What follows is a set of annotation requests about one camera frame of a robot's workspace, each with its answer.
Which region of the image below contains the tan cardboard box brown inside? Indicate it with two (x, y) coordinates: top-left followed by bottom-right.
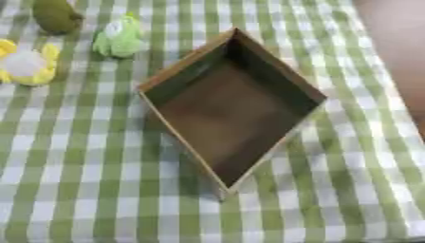
(136, 27), (329, 201)

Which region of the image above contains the light green soft toy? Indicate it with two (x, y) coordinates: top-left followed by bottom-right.
(89, 11), (150, 59)

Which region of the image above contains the olive green soft toy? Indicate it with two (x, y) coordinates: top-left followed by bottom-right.
(29, 0), (85, 35)

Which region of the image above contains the yellow and white soft toy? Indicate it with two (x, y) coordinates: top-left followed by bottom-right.
(0, 38), (62, 87)

